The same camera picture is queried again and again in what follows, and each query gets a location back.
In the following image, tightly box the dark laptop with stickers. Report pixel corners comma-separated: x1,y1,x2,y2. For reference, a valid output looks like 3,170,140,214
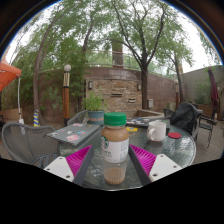
125,116,171,128

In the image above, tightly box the globe-topped wooden lamp post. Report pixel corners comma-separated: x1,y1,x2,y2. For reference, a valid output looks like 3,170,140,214
62,64,72,126

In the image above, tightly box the blue yellow striped bollard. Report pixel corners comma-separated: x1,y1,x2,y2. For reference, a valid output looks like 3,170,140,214
33,108,40,128

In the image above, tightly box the large forked tree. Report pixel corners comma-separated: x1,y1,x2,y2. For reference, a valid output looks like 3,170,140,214
109,0,188,111

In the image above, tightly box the white ceramic mug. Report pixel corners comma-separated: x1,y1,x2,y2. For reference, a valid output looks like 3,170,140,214
146,120,167,143

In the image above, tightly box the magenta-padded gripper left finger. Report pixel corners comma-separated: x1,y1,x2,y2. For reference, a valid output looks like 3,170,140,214
43,144,95,187

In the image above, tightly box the flat round red coaster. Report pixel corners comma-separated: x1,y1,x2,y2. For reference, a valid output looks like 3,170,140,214
167,131,183,140

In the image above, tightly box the grey laptop with stickers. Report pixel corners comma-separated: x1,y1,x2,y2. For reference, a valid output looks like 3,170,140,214
46,123,101,147

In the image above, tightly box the potted green plant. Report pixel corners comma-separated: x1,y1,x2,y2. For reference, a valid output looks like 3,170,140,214
81,91,108,126

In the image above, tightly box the closed maroon patio umbrella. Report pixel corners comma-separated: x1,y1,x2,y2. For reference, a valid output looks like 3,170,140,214
207,66,220,118

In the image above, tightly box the green-capped coffee drink bottle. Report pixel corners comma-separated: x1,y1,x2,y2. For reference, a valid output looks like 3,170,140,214
100,112,130,186

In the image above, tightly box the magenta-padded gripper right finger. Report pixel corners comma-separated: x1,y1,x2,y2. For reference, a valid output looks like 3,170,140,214
128,144,184,187

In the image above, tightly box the black jacket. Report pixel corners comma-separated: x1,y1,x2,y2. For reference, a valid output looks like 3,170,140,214
169,102,201,136

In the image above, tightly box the white canopy pole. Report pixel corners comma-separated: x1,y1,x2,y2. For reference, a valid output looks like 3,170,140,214
17,78,25,125

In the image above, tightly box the chair holding black jacket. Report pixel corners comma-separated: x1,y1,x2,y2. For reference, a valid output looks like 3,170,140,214
163,107,204,141

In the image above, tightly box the black metal patio chair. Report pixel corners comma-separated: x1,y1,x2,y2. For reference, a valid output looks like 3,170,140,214
199,113,218,148

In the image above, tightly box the orange canopy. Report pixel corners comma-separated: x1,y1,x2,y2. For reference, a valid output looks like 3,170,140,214
0,59,23,93

